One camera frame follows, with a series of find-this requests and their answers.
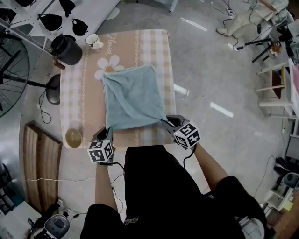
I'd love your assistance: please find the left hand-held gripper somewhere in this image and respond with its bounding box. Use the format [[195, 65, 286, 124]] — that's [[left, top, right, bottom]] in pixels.
[[86, 127, 117, 166]]

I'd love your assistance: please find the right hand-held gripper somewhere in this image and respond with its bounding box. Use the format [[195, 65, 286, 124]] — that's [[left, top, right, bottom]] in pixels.
[[160, 114, 202, 150]]

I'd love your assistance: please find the light blue towel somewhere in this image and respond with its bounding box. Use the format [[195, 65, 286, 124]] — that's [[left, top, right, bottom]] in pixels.
[[101, 64, 168, 131]]

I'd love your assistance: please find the person's left forearm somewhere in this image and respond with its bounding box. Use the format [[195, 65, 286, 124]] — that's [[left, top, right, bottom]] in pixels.
[[94, 162, 118, 212]]

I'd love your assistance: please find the person's right forearm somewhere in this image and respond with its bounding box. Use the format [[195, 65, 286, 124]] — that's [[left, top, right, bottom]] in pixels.
[[193, 142, 229, 192]]

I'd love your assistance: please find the tan bowl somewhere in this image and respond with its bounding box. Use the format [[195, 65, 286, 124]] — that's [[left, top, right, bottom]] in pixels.
[[64, 128, 83, 148]]

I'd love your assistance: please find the wooden pallet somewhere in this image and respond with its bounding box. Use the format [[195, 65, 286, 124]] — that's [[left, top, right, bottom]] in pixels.
[[22, 121, 63, 212]]

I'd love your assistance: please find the floral beige tablecloth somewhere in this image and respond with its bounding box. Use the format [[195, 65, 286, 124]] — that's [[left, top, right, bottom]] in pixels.
[[59, 29, 178, 149]]

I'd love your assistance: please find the black floor fan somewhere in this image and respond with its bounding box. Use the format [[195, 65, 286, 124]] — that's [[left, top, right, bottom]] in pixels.
[[0, 32, 62, 119]]

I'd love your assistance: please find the person's black clothing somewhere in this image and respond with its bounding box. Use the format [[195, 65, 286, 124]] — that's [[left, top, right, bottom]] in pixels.
[[79, 144, 267, 239]]

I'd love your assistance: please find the dark grey kettle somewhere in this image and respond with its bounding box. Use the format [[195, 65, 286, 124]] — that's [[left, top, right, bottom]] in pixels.
[[50, 34, 84, 70]]

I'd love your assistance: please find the white enamel mug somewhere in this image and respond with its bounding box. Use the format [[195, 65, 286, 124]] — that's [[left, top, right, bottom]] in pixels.
[[85, 33, 104, 50]]

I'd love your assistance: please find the white round appliance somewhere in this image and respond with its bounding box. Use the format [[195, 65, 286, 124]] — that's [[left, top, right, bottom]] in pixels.
[[29, 213, 72, 239]]

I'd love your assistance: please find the white wooden stool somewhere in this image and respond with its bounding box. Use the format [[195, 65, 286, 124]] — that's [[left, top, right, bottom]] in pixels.
[[254, 62, 294, 119]]

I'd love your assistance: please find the black-legged chair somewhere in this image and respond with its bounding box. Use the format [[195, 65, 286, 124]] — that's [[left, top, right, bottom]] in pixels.
[[244, 38, 283, 63]]

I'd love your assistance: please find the white shelf rack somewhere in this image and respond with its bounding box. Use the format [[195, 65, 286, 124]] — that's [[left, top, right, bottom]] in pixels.
[[0, 0, 122, 51]]

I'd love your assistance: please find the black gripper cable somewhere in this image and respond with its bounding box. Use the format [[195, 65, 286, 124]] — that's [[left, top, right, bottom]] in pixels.
[[183, 146, 197, 169], [102, 162, 127, 214]]

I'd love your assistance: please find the white cord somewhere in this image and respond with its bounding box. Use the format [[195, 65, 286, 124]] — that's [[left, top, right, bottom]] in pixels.
[[25, 177, 96, 182]]

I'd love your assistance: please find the black fan cable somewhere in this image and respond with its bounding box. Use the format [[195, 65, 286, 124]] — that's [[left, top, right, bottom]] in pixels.
[[37, 87, 52, 124]]

